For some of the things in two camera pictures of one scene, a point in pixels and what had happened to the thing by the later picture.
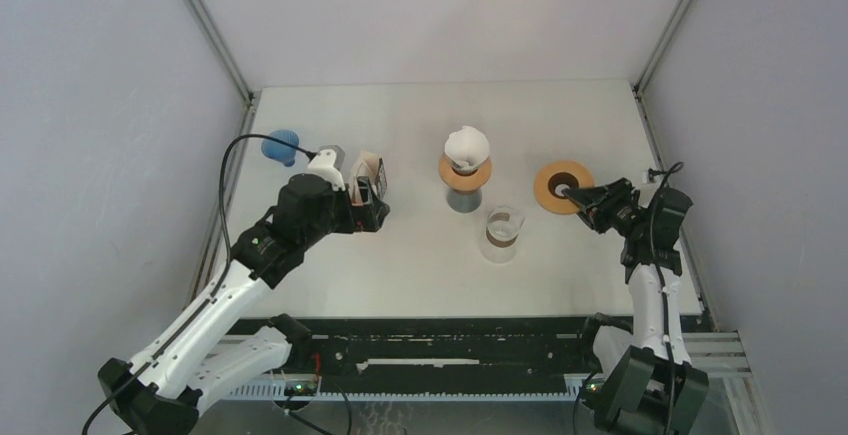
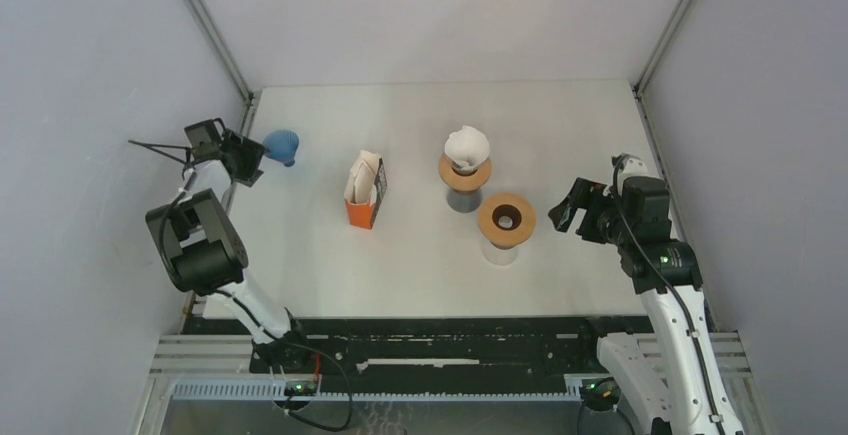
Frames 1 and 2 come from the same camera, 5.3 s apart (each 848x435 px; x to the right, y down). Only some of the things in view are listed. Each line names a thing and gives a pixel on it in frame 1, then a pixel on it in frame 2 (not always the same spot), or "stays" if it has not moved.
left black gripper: (365, 218) → (253, 153)
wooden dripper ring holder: (464, 180) stays
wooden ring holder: (555, 177) → (506, 219)
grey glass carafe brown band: (464, 202) stays
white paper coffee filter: (467, 148) stays
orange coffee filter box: (367, 164) stays
